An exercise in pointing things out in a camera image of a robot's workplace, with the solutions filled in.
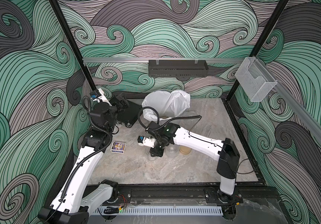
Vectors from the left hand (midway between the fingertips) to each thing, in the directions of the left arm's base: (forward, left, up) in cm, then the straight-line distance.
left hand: (116, 95), depth 65 cm
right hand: (-17, -17, -29) cm, 37 cm away
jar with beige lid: (-12, -29, -37) cm, 48 cm away
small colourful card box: (-8, +6, -39) cm, 41 cm away
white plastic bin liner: (+16, -27, -23) cm, 39 cm away
